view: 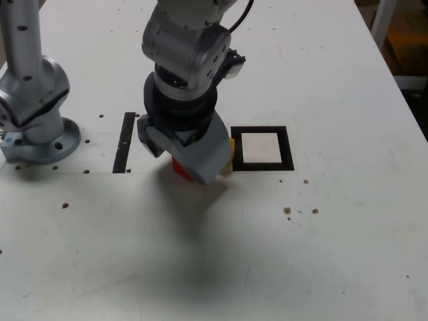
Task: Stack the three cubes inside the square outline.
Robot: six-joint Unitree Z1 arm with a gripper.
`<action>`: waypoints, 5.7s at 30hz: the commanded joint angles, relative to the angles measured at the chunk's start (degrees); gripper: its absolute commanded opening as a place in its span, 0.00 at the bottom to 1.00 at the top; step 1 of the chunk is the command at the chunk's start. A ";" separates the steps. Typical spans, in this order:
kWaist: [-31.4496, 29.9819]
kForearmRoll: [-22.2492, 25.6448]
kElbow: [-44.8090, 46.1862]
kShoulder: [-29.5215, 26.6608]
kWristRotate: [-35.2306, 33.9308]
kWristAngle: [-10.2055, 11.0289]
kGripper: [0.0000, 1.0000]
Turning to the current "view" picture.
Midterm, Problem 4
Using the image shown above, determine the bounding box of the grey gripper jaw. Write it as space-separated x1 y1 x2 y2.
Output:
171 112 234 187
136 112 175 161

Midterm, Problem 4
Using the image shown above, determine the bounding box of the yellow cube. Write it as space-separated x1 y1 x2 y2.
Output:
219 136 235 177

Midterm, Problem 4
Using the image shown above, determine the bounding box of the red cube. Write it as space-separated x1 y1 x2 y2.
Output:
171 156 195 183

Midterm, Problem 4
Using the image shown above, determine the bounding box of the black tape square outline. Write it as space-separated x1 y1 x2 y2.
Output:
230 126 295 172

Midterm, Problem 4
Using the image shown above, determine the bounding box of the black tape strip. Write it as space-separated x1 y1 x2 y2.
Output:
112 112 137 174

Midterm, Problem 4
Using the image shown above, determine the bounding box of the white shelf board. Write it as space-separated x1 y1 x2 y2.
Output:
393 75 428 91

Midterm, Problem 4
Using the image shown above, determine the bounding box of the brown cardboard box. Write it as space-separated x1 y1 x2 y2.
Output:
383 21 428 76

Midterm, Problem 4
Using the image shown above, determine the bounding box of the white wrist camera, black mount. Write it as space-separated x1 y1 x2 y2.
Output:
222 49 247 80

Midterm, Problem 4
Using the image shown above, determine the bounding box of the white frame post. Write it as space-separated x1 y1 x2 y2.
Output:
370 0 398 44

